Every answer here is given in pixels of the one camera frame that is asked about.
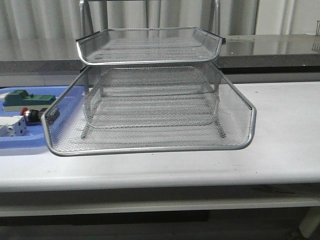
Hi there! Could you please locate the silver mesh top tray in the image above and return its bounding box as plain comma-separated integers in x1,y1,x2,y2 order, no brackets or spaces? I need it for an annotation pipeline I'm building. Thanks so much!
76,27,226,66

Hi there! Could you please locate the silver mesh tray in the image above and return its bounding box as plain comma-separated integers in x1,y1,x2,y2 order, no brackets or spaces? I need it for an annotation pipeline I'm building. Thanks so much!
76,27,226,66
84,93,217,129
41,62,257,157

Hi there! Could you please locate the white circuit breaker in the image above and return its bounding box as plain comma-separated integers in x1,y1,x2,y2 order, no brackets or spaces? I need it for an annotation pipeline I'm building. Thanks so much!
0,115,27,137

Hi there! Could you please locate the white table leg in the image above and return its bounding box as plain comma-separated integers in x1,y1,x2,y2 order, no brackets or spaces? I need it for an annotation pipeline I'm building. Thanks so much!
298,206,320,239

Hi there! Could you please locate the silver mesh bottom tray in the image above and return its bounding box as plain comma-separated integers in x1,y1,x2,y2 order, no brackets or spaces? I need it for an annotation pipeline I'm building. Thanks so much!
84,93,217,129

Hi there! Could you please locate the dark counter shelf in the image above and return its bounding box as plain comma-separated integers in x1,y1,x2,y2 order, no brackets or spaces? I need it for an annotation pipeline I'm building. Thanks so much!
0,34,320,74

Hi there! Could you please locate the green electrical module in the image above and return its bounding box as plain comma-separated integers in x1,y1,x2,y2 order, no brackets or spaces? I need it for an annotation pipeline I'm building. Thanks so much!
2,89,56,112

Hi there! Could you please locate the grey metal rack frame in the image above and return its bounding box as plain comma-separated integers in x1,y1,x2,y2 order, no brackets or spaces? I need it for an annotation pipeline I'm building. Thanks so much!
81,66,227,139

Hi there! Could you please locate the blue plastic tray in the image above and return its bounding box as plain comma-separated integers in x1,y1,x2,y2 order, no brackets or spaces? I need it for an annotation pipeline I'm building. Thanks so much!
0,85,84,149

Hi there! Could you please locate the red emergency stop button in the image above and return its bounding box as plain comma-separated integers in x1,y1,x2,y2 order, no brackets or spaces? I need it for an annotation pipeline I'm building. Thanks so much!
20,107,60,125

